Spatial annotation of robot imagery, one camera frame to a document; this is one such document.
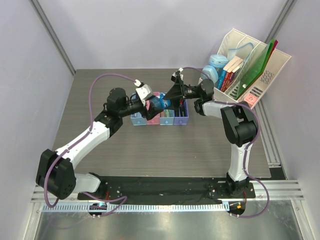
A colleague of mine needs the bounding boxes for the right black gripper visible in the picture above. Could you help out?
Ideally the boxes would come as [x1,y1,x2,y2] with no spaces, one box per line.
[162,76,202,111]

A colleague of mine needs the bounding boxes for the purple cap black marker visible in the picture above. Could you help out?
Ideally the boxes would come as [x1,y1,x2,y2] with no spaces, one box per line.
[179,105,186,117]

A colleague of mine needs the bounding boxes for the blue glue bottle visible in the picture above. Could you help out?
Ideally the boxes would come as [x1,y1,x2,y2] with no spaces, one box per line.
[149,92,171,110]

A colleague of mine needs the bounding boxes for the light green eraser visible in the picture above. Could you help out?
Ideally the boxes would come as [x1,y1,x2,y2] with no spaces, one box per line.
[164,109,175,118]

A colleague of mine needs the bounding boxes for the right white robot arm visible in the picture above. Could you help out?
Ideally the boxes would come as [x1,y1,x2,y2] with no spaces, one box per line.
[164,73,260,198]

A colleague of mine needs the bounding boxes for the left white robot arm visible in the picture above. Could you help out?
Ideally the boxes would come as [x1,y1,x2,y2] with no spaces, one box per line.
[35,87,166,200]

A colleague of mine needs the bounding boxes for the pink bin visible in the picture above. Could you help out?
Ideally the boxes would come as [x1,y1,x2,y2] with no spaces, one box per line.
[146,92,160,125]

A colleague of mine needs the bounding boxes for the light blue bin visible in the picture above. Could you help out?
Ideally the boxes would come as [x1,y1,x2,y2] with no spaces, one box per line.
[130,93,147,127]
[159,110,174,126]

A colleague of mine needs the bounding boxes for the leftmost light blue bin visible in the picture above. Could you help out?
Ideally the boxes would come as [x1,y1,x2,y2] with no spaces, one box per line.
[130,93,147,127]

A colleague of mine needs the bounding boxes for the purple bin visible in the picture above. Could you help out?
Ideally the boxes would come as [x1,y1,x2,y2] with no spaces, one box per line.
[173,100,189,125]

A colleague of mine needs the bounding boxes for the lower blue tape dispenser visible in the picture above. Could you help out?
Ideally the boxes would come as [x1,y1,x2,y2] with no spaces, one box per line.
[201,65,219,85]

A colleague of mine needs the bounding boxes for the blue tape dispenser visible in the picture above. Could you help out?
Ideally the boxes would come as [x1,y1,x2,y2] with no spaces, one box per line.
[201,65,219,85]
[208,54,229,76]

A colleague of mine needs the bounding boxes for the red blue book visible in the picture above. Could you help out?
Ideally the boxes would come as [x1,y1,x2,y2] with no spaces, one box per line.
[216,69,236,92]

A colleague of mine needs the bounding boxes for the upper blue tape dispenser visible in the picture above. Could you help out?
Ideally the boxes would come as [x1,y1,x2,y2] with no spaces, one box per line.
[208,54,229,76]

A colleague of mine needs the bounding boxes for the tan topped book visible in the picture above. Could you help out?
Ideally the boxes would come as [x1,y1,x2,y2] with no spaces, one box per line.
[222,56,244,73]

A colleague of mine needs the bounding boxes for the pink sticky note pad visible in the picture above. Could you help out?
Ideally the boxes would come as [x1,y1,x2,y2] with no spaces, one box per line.
[243,93,259,109]

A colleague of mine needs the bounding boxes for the clear zip bag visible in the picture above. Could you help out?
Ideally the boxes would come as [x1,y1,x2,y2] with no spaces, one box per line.
[227,42,254,61]

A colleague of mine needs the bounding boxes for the white desk file organizer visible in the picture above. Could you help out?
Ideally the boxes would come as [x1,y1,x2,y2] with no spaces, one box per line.
[214,28,291,107]

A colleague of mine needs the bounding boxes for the green plastic folder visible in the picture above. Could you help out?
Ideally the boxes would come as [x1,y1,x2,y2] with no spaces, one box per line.
[235,38,278,100]

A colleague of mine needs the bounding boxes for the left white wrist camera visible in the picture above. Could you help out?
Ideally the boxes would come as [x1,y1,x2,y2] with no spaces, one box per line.
[134,79,153,106]

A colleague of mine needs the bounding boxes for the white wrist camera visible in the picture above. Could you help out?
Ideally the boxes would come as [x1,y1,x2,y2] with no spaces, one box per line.
[134,79,153,106]
[171,67,184,83]

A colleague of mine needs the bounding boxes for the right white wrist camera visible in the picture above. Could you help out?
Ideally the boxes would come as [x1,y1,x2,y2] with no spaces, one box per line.
[171,67,184,83]

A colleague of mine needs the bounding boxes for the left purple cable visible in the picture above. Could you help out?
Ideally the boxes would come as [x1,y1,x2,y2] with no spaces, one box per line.
[43,73,141,217]

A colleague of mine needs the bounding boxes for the purple cable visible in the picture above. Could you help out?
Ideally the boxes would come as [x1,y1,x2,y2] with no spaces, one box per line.
[178,66,270,220]
[43,73,141,217]

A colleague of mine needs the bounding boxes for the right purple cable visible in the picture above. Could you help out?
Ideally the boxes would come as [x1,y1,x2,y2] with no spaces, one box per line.
[178,66,270,220]

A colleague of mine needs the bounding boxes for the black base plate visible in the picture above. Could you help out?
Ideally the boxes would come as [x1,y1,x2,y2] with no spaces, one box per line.
[89,176,256,200]

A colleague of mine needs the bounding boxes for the aluminium rail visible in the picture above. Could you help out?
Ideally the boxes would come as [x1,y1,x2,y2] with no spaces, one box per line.
[43,180,304,213]

